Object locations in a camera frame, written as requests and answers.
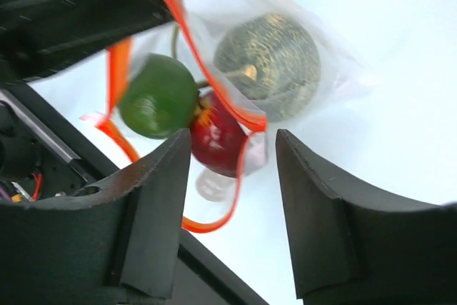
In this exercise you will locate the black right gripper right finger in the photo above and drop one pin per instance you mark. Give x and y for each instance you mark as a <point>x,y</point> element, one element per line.
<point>353,243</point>

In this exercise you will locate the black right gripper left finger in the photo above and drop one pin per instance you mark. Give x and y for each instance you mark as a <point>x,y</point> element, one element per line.
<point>115,242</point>

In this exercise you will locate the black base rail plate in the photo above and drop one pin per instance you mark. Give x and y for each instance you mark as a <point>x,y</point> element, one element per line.
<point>48,157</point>

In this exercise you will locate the green netted melon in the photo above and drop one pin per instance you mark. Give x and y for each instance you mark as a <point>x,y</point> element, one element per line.
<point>273,61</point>

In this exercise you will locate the green lime ball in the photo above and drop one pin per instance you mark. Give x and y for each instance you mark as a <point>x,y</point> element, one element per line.
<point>160,99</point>

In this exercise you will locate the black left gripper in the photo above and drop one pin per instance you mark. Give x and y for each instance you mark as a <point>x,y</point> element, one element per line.
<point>40,38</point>

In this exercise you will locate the dark red apple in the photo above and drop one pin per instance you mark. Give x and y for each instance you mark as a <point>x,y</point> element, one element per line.
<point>216,137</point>

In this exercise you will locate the clear zip bag red zipper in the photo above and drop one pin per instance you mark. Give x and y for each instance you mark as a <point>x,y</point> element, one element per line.
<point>192,37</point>

